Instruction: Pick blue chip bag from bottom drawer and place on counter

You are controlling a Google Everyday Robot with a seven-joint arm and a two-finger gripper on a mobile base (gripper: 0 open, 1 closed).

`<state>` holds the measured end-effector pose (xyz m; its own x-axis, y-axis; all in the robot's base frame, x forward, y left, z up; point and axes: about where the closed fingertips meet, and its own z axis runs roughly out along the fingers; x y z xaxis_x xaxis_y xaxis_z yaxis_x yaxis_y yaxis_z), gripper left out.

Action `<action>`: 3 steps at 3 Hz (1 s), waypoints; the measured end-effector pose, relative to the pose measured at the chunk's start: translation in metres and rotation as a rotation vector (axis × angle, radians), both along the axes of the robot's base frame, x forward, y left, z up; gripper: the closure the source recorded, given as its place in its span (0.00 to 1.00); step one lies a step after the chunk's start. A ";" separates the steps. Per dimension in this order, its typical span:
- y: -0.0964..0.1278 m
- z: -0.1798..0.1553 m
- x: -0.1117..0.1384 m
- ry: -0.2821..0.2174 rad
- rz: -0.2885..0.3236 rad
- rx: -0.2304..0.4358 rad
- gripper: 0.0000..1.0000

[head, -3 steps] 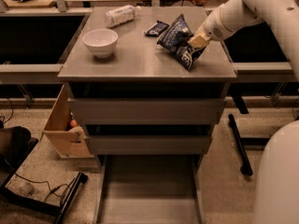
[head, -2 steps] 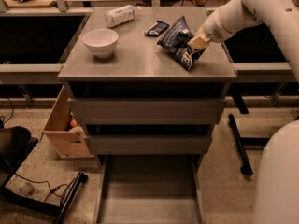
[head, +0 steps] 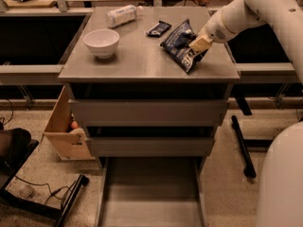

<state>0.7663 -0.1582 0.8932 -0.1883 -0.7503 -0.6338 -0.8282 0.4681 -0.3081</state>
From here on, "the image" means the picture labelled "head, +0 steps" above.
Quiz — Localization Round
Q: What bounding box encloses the orange ball in box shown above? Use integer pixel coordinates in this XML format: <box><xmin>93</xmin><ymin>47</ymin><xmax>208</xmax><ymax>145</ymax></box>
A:
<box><xmin>70</xmin><ymin>121</ymin><xmax>79</xmax><ymax>130</ymax></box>

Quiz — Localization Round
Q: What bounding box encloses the white ceramic bowl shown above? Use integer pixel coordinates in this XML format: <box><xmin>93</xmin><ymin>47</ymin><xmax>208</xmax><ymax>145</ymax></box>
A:
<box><xmin>83</xmin><ymin>29</ymin><xmax>120</xmax><ymax>59</ymax></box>

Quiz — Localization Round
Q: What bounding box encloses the blue chip bag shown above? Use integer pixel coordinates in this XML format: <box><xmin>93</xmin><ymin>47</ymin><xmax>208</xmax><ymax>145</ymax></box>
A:
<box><xmin>160</xmin><ymin>19</ymin><xmax>206</xmax><ymax>74</ymax></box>

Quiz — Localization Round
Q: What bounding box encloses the black frame base left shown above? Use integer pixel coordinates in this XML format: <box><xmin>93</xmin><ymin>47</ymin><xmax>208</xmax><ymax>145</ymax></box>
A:
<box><xmin>0</xmin><ymin>140</ymin><xmax>89</xmax><ymax>227</ymax></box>

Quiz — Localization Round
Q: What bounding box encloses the clear plastic water bottle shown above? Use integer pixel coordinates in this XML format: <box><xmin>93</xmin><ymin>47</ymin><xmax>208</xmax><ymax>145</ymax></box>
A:
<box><xmin>106</xmin><ymin>5</ymin><xmax>143</xmax><ymax>28</ymax></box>

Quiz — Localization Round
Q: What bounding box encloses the dark bag on left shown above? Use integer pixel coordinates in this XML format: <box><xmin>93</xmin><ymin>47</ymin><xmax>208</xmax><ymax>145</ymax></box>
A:
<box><xmin>0</xmin><ymin>128</ymin><xmax>31</xmax><ymax>171</ymax></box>

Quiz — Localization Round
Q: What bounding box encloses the dark blue snack bar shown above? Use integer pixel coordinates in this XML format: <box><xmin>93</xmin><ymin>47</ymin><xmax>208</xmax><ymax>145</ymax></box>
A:
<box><xmin>146</xmin><ymin>21</ymin><xmax>171</xmax><ymax>38</ymax></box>

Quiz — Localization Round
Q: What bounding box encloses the open bottom drawer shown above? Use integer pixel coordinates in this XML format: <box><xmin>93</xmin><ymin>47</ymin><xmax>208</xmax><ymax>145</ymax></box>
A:
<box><xmin>96</xmin><ymin>157</ymin><xmax>208</xmax><ymax>227</ymax></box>

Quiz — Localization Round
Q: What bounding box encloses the black cable on floor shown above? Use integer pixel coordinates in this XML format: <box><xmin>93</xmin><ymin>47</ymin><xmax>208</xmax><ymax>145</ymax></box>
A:
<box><xmin>13</xmin><ymin>174</ymin><xmax>79</xmax><ymax>208</ymax></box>

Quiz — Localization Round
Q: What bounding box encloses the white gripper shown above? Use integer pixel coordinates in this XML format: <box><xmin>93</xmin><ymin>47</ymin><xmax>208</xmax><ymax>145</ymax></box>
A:
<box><xmin>189</xmin><ymin>10</ymin><xmax>237</xmax><ymax>53</ymax></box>

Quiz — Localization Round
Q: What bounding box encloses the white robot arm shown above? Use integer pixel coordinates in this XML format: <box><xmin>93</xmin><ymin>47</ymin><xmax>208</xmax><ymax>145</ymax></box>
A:
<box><xmin>190</xmin><ymin>0</ymin><xmax>303</xmax><ymax>227</ymax></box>

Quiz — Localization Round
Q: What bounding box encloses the grey drawer cabinet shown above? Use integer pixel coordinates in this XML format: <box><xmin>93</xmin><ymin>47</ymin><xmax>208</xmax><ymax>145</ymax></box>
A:
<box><xmin>59</xmin><ymin>7</ymin><xmax>239</xmax><ymax>166</ymax></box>

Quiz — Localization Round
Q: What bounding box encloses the black floor stand bar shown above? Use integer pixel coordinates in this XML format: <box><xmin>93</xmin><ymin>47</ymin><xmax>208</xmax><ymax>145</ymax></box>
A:
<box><xmin>231</xmin><ymin>115</ymin><xmax>257</xmax><ymax>179</ymax></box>

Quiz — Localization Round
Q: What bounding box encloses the cardboard box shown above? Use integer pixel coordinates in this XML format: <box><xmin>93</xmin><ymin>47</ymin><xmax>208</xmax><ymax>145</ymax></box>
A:
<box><xmin>44</xmin><ymin>88</ymin><xmax>94</xmax><ymax>160</ymax></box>

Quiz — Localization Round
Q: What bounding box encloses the grey metal rail frame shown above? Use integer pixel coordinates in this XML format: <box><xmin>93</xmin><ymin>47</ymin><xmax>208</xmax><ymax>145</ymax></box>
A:
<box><xmin>0</xmin><ymin>0</ymin><xmax>303</xmax><ymax>87</ymax></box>

